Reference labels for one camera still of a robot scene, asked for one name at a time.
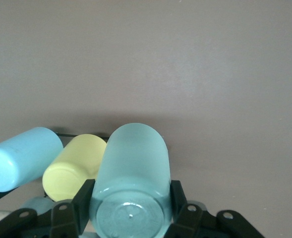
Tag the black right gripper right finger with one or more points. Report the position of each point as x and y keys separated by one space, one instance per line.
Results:
x=190 y=220

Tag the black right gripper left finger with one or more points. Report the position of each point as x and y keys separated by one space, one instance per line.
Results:
x=66 y=220

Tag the mint green plastic cup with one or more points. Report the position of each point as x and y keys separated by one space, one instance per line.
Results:
x=133 y=168

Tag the yellow plastic cup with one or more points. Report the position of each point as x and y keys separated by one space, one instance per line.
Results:
x=71 y=168

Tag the light blue plastic cup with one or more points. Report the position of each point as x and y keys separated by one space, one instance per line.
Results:
x=21 y=158

